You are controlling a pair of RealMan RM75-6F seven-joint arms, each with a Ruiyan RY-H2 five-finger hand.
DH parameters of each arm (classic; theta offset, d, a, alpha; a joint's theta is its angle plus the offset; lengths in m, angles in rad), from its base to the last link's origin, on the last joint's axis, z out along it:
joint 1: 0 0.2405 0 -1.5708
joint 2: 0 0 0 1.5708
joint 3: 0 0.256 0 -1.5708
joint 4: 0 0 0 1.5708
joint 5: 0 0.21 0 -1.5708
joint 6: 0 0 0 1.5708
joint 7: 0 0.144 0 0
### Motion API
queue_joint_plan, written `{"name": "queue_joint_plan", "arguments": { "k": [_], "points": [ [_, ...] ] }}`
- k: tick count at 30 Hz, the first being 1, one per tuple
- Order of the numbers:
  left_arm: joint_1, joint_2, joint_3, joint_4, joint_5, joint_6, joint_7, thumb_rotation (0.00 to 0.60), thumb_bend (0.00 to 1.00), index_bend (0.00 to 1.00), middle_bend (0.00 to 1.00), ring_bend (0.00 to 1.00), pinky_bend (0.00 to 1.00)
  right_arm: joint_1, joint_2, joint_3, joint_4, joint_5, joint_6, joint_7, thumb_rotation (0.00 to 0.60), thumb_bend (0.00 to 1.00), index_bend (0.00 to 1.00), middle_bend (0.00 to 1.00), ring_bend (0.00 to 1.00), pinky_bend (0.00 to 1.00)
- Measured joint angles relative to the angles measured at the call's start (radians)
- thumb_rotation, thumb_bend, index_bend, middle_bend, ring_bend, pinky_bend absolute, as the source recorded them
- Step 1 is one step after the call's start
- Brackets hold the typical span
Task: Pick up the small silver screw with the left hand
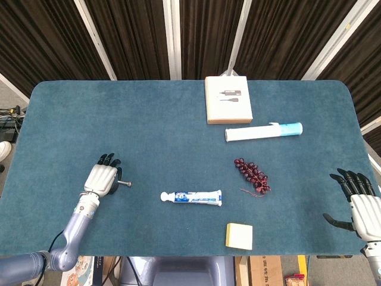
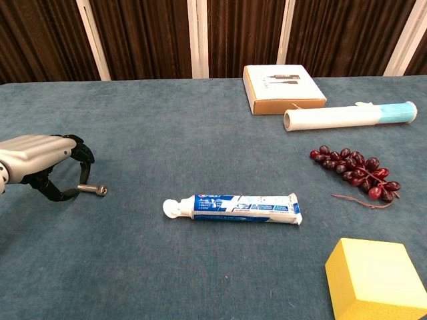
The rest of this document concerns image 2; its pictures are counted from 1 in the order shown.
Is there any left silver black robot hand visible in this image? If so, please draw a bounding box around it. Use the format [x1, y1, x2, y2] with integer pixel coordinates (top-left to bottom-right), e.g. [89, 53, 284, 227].
[0, 133, 96, 203]

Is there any silver metal bolt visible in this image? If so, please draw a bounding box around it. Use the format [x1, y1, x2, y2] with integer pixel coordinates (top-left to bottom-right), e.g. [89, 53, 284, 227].
[77, 184, 108, 197]

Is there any blue velvet table cloth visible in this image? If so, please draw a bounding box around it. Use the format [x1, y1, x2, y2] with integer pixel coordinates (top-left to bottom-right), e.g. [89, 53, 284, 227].
[0, 75, 427, 320]

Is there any dark brown curtain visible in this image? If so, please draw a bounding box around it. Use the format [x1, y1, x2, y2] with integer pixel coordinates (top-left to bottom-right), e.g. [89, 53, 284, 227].
[0, 0, 427, 85]

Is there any blue white toothpaste tube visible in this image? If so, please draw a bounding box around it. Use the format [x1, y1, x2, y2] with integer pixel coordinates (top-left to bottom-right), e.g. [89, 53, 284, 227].
[162, 192, 304, 226]

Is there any white cardboard box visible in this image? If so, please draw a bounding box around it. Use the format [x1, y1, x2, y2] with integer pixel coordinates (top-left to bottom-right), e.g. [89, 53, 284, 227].
[242, 64, 328, 116]

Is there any white roll with blue end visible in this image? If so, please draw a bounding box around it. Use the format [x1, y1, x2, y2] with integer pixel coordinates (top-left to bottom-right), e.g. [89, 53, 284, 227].
[283, 101, 418, 133]

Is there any red grape bunch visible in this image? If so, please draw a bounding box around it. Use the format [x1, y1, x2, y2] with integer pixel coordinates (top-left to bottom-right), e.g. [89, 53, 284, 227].
[310, 145, 402, 210]

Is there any yellow foam block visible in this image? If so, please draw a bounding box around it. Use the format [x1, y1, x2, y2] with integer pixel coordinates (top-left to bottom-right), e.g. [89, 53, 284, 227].
[324, 237, 427, 320]

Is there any white frame post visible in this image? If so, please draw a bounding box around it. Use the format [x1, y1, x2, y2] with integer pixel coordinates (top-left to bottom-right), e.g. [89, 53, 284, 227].
[276, 0, 296, 65]
[383, 0, 427, 77]
[75, 0, 111, 82]
[186, 0, 209, 79]

